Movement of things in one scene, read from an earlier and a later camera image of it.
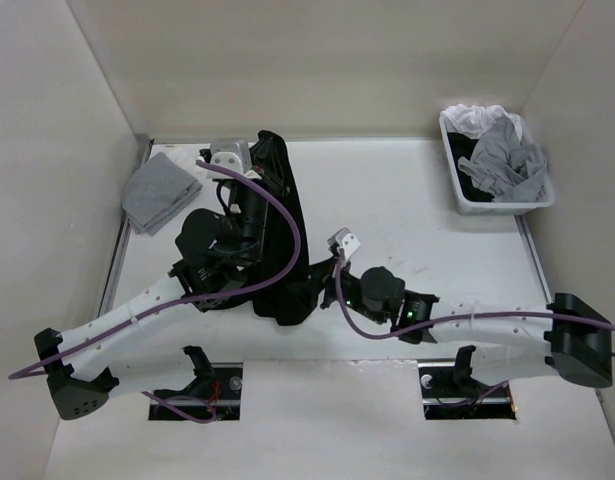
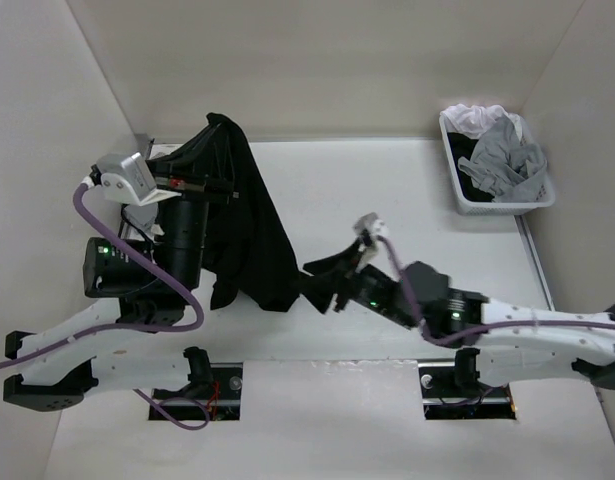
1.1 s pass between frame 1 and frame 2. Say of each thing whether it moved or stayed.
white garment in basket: stayed
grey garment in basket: stayed
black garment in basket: stayed
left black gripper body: moved
